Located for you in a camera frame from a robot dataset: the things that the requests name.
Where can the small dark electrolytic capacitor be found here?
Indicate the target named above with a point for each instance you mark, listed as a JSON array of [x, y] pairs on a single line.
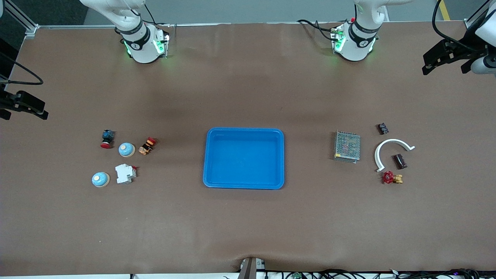
[[383, 128]]

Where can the grey camera stand bracket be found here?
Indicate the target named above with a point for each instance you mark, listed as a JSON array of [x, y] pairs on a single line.
[[250, 269]]

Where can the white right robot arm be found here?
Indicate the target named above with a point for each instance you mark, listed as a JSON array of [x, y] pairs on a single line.
[[141, 48]]

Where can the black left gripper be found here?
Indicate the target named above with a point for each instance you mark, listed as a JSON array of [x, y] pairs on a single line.
[[467, 50]]

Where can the red emergency stop button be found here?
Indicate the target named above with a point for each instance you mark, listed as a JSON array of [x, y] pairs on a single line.
[[107, 137]]

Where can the blue plastic tray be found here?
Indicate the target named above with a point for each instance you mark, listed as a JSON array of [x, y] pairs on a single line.
[[244, 162]]

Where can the green-lit arm base panel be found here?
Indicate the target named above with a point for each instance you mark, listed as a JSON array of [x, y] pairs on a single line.
[[161, 45], [338, 40]]

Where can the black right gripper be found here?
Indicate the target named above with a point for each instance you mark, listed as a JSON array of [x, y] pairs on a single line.
[[4, 101]]

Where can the aluminium frame profile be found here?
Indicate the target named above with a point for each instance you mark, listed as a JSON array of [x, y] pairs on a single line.
[[23, 21], [474, 17]]

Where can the white circuit breaker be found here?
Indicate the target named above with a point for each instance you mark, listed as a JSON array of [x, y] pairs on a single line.
[[124, 173]]

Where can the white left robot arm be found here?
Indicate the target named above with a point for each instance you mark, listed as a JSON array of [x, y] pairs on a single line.
[[354, 44]]

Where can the blue dome bell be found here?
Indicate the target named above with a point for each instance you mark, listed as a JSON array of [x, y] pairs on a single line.
[[126, 149], [100, 179]]

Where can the table cover mat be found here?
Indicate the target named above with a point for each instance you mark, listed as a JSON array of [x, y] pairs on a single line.
[[248, 224]]

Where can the metal mesh power supply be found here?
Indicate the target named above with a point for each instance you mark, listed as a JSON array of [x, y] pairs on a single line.
[[347, 147]]

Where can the orange red push-button switch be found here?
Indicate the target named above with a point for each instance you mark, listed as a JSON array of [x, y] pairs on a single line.
[[147, 146]]

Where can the large dark electrolytic capacitor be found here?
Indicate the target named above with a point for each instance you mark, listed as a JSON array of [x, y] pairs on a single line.
[[400, 161]]

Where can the white curved plastic clamp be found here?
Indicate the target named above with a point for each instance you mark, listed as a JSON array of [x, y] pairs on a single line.
[[395, 140]]

